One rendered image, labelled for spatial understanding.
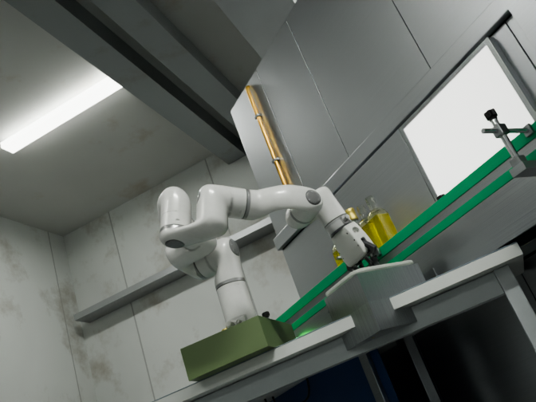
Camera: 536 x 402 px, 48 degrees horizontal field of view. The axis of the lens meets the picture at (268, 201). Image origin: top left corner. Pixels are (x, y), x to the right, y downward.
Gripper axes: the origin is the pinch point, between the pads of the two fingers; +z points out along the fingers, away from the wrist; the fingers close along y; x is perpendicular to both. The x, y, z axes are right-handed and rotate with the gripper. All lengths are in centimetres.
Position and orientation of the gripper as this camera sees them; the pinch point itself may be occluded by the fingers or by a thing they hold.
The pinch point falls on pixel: (372, 274)
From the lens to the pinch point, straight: 169.7
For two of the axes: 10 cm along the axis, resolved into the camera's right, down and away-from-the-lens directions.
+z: 5.3, 8.0, -2.6
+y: -3.9, 5.1, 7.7
